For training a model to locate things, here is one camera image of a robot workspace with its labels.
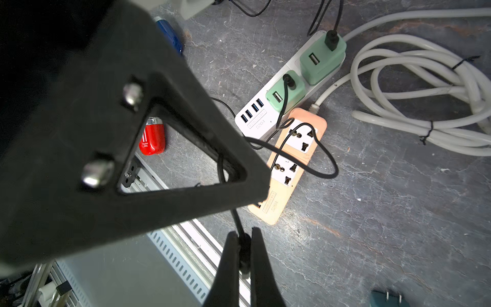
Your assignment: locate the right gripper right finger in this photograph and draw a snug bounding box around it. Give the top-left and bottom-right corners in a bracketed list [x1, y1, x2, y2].
[251, 227, 286, 307]

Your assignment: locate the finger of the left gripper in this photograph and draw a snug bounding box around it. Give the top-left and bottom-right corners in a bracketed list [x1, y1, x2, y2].
[1, 1, 270, 265]

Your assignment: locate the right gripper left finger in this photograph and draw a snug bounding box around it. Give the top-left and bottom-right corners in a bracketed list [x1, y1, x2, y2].
[203, 232, 240, 307]

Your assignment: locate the red blue electric shaver case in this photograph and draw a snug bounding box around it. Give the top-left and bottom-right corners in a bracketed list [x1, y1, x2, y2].
[139, 117, 166, 156]

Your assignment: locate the teal cube adapter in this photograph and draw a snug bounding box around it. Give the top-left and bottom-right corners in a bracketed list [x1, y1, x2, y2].
[369, 290, 410, 307]

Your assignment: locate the white power strip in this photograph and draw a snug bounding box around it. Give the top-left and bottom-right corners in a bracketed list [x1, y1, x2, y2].
[235, 31, 347, 140]

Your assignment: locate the green charger adapter with prongs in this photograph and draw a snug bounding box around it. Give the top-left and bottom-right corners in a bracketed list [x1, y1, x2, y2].
[266, 70, 307, 113]

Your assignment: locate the long black usb cable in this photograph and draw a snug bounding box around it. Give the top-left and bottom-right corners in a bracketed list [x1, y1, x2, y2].
[210, 72, 340, 277]

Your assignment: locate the black shaver charging cable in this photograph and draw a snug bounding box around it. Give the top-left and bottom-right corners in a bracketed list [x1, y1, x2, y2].
[306, 0, 346, 51]

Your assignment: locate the orange power strip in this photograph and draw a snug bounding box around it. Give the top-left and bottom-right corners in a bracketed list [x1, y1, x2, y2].
[248, 108, 327, 225]

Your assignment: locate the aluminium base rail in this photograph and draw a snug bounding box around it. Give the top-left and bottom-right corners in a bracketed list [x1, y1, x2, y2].
[22, 153, 254, 307]

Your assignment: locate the white coiled power cord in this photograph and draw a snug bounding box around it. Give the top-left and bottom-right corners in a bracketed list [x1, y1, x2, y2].
[310, 7, 491, 157]

